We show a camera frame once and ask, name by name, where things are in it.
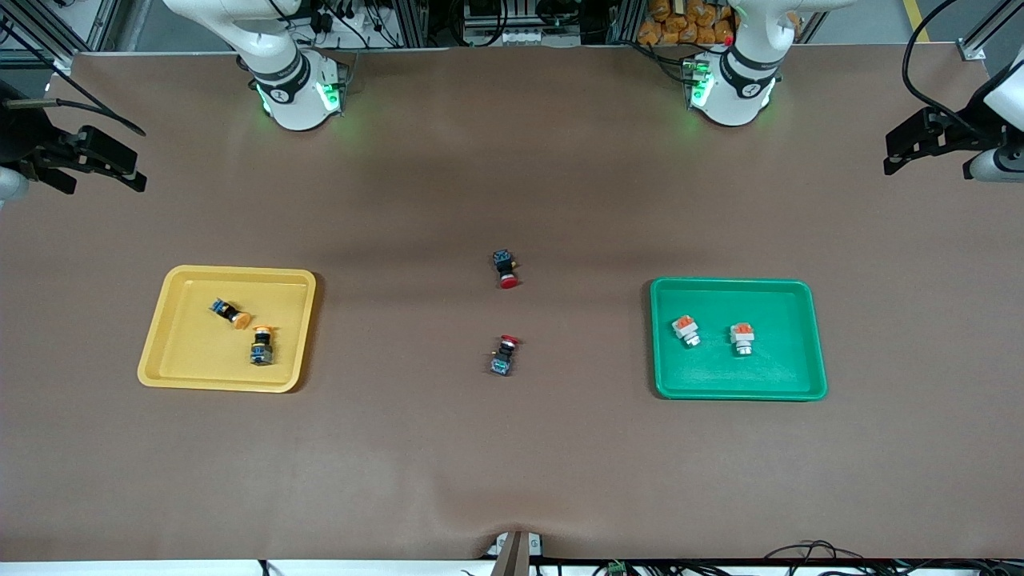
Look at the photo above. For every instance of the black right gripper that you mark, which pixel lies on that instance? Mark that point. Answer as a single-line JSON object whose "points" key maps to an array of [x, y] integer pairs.
{"points": [[19, 138]]}

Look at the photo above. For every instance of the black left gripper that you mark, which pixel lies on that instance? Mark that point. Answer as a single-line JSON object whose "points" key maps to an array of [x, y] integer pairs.
{"points": [[957, 136]]}

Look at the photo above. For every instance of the yellow push button switch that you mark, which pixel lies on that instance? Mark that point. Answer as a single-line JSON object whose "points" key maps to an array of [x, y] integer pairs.
{"points": [[228, 312], [262, 350]]}

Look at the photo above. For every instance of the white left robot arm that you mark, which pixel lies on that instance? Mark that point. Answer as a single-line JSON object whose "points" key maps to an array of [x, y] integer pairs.
{"points": [[744, 88]]}

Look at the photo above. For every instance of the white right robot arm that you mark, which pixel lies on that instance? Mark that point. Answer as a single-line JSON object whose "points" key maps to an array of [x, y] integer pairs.
{"points": [[292, 88]]}

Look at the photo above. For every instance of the yellow plastic tray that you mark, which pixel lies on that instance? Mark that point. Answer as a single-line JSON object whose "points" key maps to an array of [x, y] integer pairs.
{"points": [[184, 352]]}

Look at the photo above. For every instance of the green plastic tray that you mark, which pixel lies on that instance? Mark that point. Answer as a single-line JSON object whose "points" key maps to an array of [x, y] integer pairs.
{"points": [[768, 368]]}

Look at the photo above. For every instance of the orange mesh bags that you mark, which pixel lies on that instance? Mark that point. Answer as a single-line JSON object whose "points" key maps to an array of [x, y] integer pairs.
{"points": [[680, 20]]}

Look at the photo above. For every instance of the white power strip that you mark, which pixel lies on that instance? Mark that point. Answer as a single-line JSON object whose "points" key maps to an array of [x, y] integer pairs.
{"points": [[512, 36]]}

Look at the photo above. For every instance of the brown table mat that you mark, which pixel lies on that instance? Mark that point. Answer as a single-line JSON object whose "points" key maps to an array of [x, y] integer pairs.
{"points": [[512, 456]]}

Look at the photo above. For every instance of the aluminium frame profile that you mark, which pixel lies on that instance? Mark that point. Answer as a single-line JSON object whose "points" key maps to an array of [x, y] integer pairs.
{"points": [[62, 62], [972, 50]]}

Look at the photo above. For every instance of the red push button switch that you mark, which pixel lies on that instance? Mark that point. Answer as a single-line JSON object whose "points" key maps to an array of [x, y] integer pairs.
{"points": [[504, 356], [504, 268]]}

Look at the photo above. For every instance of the post with metal bracket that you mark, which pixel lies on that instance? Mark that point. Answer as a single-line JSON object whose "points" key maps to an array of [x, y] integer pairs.
{"points": [[512, 556]]}

